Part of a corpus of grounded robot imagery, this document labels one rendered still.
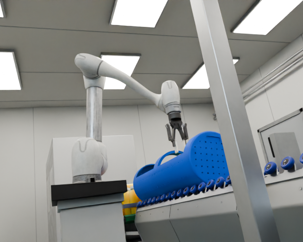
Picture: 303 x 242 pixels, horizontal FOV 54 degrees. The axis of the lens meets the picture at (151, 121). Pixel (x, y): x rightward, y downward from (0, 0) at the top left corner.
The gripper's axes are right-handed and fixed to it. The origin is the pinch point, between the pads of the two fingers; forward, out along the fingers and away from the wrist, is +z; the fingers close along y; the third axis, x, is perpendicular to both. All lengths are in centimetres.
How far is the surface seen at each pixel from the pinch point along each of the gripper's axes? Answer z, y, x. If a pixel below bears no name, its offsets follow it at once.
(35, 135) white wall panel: -156, -65, 478
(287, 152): 21, 3, -70
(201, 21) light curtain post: -18, -32, -84
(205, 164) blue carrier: 15.2, -2.0, -25.1
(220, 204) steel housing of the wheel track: 35, -9, -41
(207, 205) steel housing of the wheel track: 33.9, -8.5, -30.1
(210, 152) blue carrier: 9.5, 2.4, -25.1
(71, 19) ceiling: -218, -25, 178
